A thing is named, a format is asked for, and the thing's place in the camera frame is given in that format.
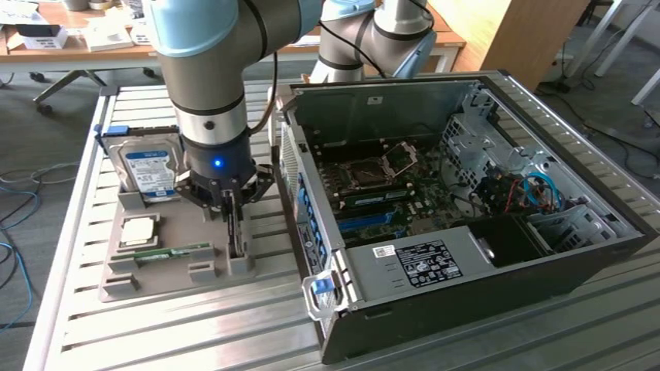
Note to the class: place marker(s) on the grey blue case latch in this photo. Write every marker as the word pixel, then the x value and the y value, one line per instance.
pixel 320 286

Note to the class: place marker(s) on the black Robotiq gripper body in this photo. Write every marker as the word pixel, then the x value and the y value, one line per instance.
pixel 219 162

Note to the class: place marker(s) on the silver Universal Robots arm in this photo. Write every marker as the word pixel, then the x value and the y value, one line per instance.
pixel 206 77

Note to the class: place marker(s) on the grey parts rack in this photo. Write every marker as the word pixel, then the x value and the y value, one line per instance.
pixel 175 232

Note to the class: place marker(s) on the brown cardboard flap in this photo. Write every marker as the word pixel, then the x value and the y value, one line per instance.
pixel 10 42

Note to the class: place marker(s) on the silver perforated drive cage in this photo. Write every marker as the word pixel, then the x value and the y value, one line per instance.
pixel 464 154

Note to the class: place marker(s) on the flat white box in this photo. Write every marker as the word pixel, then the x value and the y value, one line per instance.
pixel 103 44

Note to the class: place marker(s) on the CPU socket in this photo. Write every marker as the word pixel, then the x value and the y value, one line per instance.
pixel 363 175

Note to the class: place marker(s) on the white printed package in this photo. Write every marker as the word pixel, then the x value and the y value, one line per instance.
pixel 134 7

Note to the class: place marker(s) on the silver disk bay tray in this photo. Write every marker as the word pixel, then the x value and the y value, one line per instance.
pixel 572 228

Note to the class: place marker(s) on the wooden cabinet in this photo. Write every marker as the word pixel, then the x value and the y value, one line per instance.
pixel 515 38

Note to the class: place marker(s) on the tape roll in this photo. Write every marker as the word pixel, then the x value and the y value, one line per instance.
pixel 99 4

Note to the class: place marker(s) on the loose printed papers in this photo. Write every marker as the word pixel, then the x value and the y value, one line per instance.
pixel 18 15

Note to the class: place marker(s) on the white paper stack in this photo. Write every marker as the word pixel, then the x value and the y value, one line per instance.
pixel 307 40

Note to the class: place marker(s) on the hard disk with blue carrier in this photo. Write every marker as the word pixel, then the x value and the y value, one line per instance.
pixel 144 174

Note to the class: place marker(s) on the green Dell motherboard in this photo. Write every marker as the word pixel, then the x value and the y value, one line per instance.
pixel 434 205

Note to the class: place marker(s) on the white table leg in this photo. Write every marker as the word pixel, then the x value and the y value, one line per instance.
pixel 624 38

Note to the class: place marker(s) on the black Nvidia graphics card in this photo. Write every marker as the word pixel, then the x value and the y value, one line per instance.
pixel 235 232

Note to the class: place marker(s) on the small white box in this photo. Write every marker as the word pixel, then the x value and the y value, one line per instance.
pixel 142 35

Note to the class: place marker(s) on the silver CPU chip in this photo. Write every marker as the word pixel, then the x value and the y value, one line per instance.
pixel 135 232

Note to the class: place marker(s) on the open black PC case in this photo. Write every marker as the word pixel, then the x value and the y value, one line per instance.
pixel 464 309

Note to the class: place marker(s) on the grey cup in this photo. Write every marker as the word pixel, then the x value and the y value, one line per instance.
pixel 76 4

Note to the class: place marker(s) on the silver power supply unit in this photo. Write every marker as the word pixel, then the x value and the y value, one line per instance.
pixel 371 278

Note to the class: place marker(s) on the blue expansion slot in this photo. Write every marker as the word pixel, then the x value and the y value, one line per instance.
pixel 366 222

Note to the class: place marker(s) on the white box black lid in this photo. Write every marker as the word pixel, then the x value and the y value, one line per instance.
pixel 44 40

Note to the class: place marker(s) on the green RAM stick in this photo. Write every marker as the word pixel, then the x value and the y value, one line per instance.
pixel 155 254
pixel 376 198

